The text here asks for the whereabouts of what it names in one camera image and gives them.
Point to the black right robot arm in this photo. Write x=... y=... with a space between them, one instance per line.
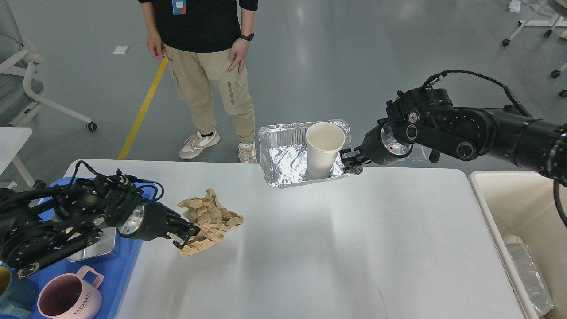
x=426 y=116

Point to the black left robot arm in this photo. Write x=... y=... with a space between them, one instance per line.
x=44 y=226

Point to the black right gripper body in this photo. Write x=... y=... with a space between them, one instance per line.
x=381 y=147

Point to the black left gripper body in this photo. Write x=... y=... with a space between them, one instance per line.
x=148 y=221

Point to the white paper cup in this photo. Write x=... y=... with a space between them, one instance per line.
x=324 y=140

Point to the stainless steel rectangular container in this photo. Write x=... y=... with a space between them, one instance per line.
x=108 y=247

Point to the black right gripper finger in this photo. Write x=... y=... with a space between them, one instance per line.
x=353 y=167
x=350 y=155

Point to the pink HOME mug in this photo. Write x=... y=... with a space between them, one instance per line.
x=72 y=296

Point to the beige plastic bin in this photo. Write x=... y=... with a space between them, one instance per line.
x=522 y=203

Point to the teal yellow cup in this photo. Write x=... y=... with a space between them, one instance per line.
x=17 y=296

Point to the aluminium foil tray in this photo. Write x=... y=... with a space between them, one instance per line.
x=283 y=157

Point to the blue plastic tray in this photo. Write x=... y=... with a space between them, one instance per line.
x=116 y=266

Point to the white wheeled stand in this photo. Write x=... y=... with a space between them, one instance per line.
x=558 y=19

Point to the white side table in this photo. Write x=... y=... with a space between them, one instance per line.
x=12 y=140

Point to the brown paper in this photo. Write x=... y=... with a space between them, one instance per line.
x=213 y=219

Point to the person in khaki trousers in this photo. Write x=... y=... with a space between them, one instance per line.
x=206 y=43

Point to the clear floor plate right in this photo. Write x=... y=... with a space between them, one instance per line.
x=417 y=153

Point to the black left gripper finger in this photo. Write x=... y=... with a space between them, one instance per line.
x=175 y=222
x=180 y=238

